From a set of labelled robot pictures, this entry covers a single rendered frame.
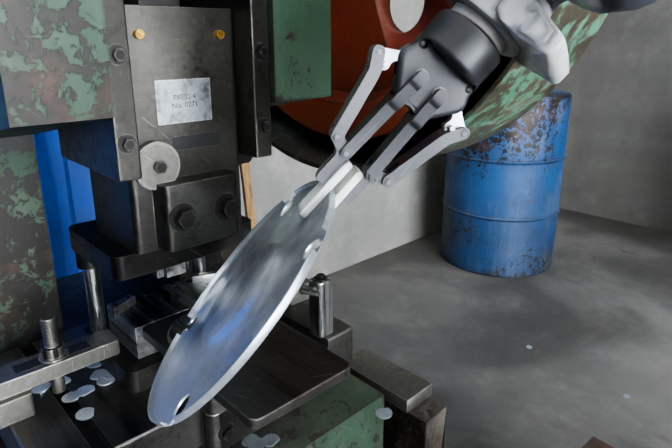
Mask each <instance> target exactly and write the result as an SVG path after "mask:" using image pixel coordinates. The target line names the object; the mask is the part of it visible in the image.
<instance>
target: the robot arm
mask: <svg viewBox="0 0 672 448"><path fill-rule="evenodd" d="M446 1H447V3H448V5H449V7H450V8H451V9H442V10H440V12H439V13H438V14H437V15H436V16H435V17H434V18H433V19H432V21H431V22H430V23H429V24H428V25H427V26H426V27H425V28H424V30H423V31H422V32H421V33H420V34H419V35H418V36H417V37H416V38H415V40H414V41H412V42H411V43H409V44H407V45H404V46H402V47H400V48H399V49H398V50H394V49H389V48H384V47H383V46H382V45H376V44H374V45H371V46H370V47H369V49H368V54H367V59H366V65H365V68H364V70H363V72H362V73H361V75H360V77H359V79H358V80H357V82H356V84H355V85H354V87H353V89H352V91H351V92H350V94H349V96H348V98H347V99H346V101H345V103H344V104H343V106H342V108H341V110H340V111H339V113H338V115H337V117H336V118H335V120H334V122H333V123H332V125H331V127H330V129H329V131H328V133H329V136H330V138H331V140H332V141H333V143H334V146H335V150H334V152H333V153H332V154H331V155H330V157H329V158H328V159H327V160H326V161H325V162H324V163H323V164H322V165H321V166H320V167H319V169H318V170H317V171H316V174H315V177H316V179H317V180H318V181H319V183H318V184H317V185H316V186H315V187H314V188H313V189H312V190H311V191H310V193H309V194H308V195H307V196H306V197H305V198H304V199H303V200H302V201H301V202H300V203H299V204H298V205H299V212H300V215H301V216H302V217H303V218H304V217H305V218H306V217H307V216H308V215H309V213H310V212H311V211H312V210H313V209H314V208H315V207H316V206H317V205H318V204H319V203H320V202H321V201H322V199H323V198H324V197H325V196H326V195H327V194H328V193H329V192H330V191H331V190H332V189H334V191H335V196H336V202H335V208H336V207H337V206H338V205H339V203H340V202H341V201H343V202H344V203H346V204H347V205H349V204H351V203H353V201H354V200H355V199H356V198H357V197H358V196H359V195H360V194H361V192H362V191H363V190H364V189H365V188H366V187H367V186H368V185H369V184H370V183H378V184H381V185H384V186H385V187H387V188H389V187H392V186H393V185H395V184H396V183H397V182H399V181H400V180H402V179H403V178H404V177H406V176H407V175H408V174H410V173H411V172H412V171H414V170H415V169H417V168H418V167H419V166H421V165H422V164H423V163H425V162H426V161H427V160H429V159H430V158H432V157H433V156H434V155H436V154H437V153H438V152H440V151H441V150H442V149H444V148H445V147H447V146H448V145H450V144H453V143H456V142H459V141H462V140H465V139H467V138H468V137H469V136H470V131H469V129H468V128H466V127H465V125H464V120H463V116H462V111H463V110H464V108H465V107H466V104H467V100H468V98H469V96H470V95H471V93H472V92H473V91H475V90H476V89H477V88H478V86H479V85H480V84H481V83H482V82H483V81H484V80H485V79H486V78H487V77H488V76H489V75H490V73H491V72H492V71H493V70H494V69H495V68H496V67H497V66H498V65H499V64H500V54H501V55H502V56H506V57H511V58H512V57H513V58H514V60H515V61H517V62H518V63H520V64H521V65H523V66H524V67H526V68H527V69H529V70H531V71H532V72H534V73H535V74H537V75H539V76H540V77H542V78H544V79H545V80H547V81H549V82H550V83H552V84H556V83H560V82H561V81H562V80H563V79H564V78H565V76H566V75H567V74H568V73H569V56H568V49H567V44H566V41H565V38H564V36H563V34H562V33H561V32H560V30H559V29H558V28H557V26H556V25H555V24H554V22H553V21H552V20H551V15H552V14H553V12H554V11H555V10H556V8H557V7H558V6H559V4H561V3H563V2H565V1H569V2H571V3H573V4H575V5H577V6H579V7H580V8H582V9H586V10H589V11H593V12H597V13H600V14H603V13H613V12H623V11H633V10H638V9H640V8H642V7H645V6H647V5H649V4H652V3H654V2H656V1H657V0H446ZM394 61H395V64H394V72H393V79H392V88H391V89H390V91H389V92H388V93H387V94H386V95H385V96H384V97H383V99H382V100H381V101H380V102H379V104H378V105H377V106H376V107H375V108H374V109H373V110H372V111H371V112H370V113H369V114H368V115H367V116H366V117H365V118H364V119H363V120H362V121H361V122H360V123H359V124H358V125H357V126H356V127H355V128H354V129H353V130H352V132H351V133H350V134H349V135H348V136H347V137H346V138H345V137H344V136H345V135H346V133H347V131H348V130H349V128H350V126H351V124H352V123H353V121H354V119H355V118H356V116H357V114H358V112H359V111H360V109H361V107H362V106H363V104H364V102H365V101H366V99H367V97H368V95H369V94H370V92H371V90H372V89H373V87H374V85H375V84H376V82H377V80H378V78H379V76H380V74H381V71H382V70H387V69H388V68H389V66H390V64H391V63H392V62H394ZM404 104H406V106H407V107H408V111H407V112H406V113H405V114H404V116H403V118H402V120H401V121H400V122H399V123H398V125H397V126H396V127H395V128H394V129H393V130H392V132H391V133H390V134H389V135H388V136H387V138H386V139H385V140H384V141H383V142H382V143H381V145H380V146H379V147H378V148H377V149H376V151H375V152H374V153H373V154H372V155H371V156H370V158H369V159H368V160H367V161H366V162H365V164H364V165H363V166H362V168H361V170H360V169H359V168H358V167H357V166H356V165H355V166H354V165H353V166H352V164H351V162H350V161H349V159H350V158H351V157H352V156H353V155H354V154H355V153H356V152H357V151H358V150H359V149H360V148H361V147H362V146H363V145H364V144H365V143H366V142H367V141H368V140H369V139H370V138H371V136H372V135H373V134H374V133H375V132H376V131H377V130H378V129H379V128H380V127H381V126H382V125H383V124H384V123H385V122H386V121H387V120H388V119H389V118H390V117H391V116H392V115H393V114H394V113H395V112H396V111H398V110H399V109H400V108H402V107H403V106H404ZM444 116H449V118H448V119H447V120H446V121H444V122H443V123H442V126H441V127H442V128H441V129H438V130H437V131H435V132H433V133H432V134H430V135H429V136H428V137H426V138H425V139H424V140H422V141H421V142H419V143H418V144H417V145H415V146H414V147H413V148H411V149H410V150H409V151H407V152H406V153H405V154H403V155H402V156H400V157H399V158H398V159H396V160H395V161H394V162H392V163H391V164H390V165H388V164H389V163H390V162H391V161H392V159H393V158H394V157H395V156H396V155H397V153H398V152H399V151H400V150H401V149H402V148H403V146H404V145H405V144H406V143H407V142H408V141H409V139H410V138H411V137H412V136H413V135H414V134H415V132H416V131H417V130H419V129H421V128H422V127H423V126H424V124H425V123H426V122H427V121H428V120H431V119H436V118H440V117H444ZM387 165H388V166H387ZM386 166H387V167H386ZM336 184H337V185H336ZM335 185H336V186H335Z"/></svg>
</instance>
